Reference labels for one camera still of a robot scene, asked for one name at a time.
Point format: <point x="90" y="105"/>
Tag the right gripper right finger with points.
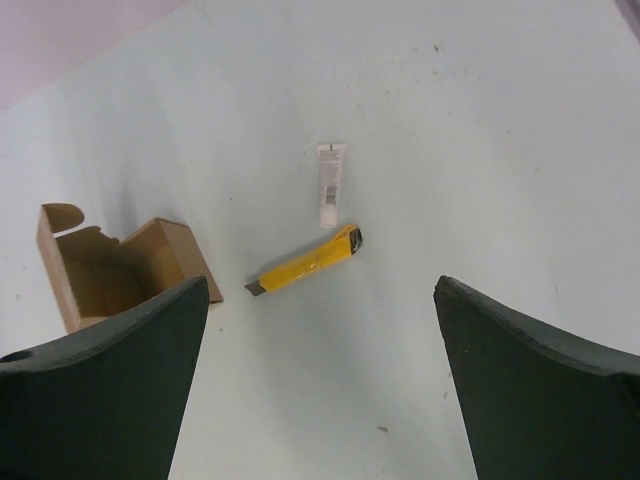
<point x="537" y="402"/>

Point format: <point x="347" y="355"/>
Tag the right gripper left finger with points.
<point x="107" y="401"/>

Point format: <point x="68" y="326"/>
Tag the brown cardboard express box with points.
<point x="94" y="276"/>

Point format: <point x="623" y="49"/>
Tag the small white cream tube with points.
<point x="331" y="161"/>

